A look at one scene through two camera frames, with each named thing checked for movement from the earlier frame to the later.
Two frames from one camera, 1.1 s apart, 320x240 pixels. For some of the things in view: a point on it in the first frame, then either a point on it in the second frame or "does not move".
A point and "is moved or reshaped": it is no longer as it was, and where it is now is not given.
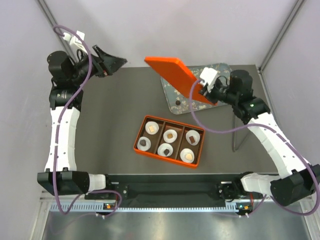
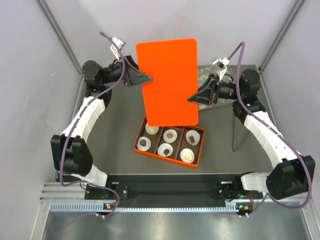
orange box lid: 176,70 is moved or reshaped
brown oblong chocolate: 192,139 does not move
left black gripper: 106,64 -> 136,77
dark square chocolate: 166,151 does not move
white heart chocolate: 189,157 does not move
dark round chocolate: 143,142 does not move
